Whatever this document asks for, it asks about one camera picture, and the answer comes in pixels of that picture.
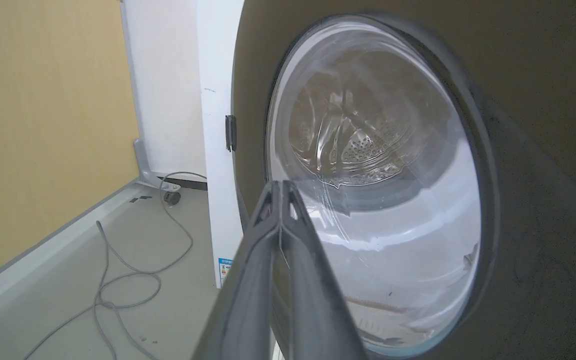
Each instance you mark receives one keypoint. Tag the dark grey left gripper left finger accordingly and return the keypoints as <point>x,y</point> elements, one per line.
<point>240,305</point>

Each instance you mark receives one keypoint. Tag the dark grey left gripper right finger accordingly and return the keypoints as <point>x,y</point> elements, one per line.
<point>318,300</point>

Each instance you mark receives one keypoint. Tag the dark round washing machine door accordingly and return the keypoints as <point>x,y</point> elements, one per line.
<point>543,175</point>

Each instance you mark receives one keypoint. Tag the white washing machine body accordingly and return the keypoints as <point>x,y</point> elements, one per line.
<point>218,150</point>

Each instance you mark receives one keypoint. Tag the black door hinge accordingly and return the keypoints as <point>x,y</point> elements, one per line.
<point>230,133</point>

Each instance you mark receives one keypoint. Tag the blue label sticker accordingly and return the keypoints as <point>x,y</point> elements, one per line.
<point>224,270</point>

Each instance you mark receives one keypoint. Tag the black caster wheel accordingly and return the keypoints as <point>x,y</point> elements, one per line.
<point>172,197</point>

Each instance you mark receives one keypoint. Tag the white rolling partition panel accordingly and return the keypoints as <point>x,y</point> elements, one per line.
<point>165,85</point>

